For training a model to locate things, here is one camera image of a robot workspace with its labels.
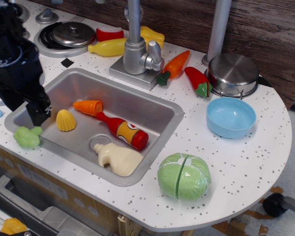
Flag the grey stove knob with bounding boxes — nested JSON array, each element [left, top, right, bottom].
[[23, 30, 30, 39], [35, 8, 59, 25]]

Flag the grey stove knob front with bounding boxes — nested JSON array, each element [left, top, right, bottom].
[[23, 30, 30, 39]]

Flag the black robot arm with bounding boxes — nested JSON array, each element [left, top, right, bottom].
[[0, 0, 52, 126]]

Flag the yellow toy squash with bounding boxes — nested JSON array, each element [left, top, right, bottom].
[[141, 26, 165, 49]]

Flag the black caster wheel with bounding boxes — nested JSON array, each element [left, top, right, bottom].
[[263, 193, 287, 218]]

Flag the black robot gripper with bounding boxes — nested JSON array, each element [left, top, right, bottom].
[[0, 40, 52, 126]]

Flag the green toy cabbage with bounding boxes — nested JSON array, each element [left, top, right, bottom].
[[157, 153, 211, 201]]

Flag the silver toy faucet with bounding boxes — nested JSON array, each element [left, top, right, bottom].
[[109, 0, 164, 90]]

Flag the grey stove knob rear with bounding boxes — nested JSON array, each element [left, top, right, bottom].
[[35, 8, 59, 25]]

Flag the black stove burner middle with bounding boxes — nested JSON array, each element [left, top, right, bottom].
[[34, 22, 95, 58]]

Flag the steel pot lid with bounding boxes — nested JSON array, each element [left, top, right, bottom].
[[52, 22, 95, 48]]

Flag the grey metal pole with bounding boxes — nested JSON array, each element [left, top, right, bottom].
[[202, 0, 232, 66]]

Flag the light blue plastic bowl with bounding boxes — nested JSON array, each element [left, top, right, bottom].
[[206, 97, 257, 139]]

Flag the small steel pot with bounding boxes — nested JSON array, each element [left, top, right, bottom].
[[205, 53, 259, 98]]

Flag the yellow toy in lower corner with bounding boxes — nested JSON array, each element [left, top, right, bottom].
[[0, 218, 28, 235]]

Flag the cream toy bottle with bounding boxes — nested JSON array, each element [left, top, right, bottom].
[[93, 143, 144, 177]]

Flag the silver toy sink basin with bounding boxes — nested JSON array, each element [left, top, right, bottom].
[[4, 67, 184, 187]]

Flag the red toy ketchup bottle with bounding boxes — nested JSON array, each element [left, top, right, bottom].
[[96, 112, 149, 150]]

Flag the yellow toy mustard bottle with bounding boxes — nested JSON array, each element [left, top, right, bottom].
[[88, 38, 127, 57]]

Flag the red toy chili pepper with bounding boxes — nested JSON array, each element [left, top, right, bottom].
[[184, 67, 212, 97]]

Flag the orange toy carrot piece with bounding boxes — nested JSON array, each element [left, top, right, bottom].
[[72, 100, 103, 116]]

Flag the yellow toy corn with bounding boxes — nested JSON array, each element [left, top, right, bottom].
[[56, 109, 77, 132]]

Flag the orange toy carrot with leaves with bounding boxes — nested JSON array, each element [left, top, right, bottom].
[[156, 50, 190, 86]]

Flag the green toy broccoli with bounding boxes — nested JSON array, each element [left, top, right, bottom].
[[13, 126, 43, 148]]

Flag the grey oven door handle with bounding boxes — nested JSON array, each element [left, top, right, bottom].
[[0, 175, 59, 236]]

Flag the black stove burner rear left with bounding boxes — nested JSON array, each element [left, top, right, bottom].
[[13, 3, 30, 23]]

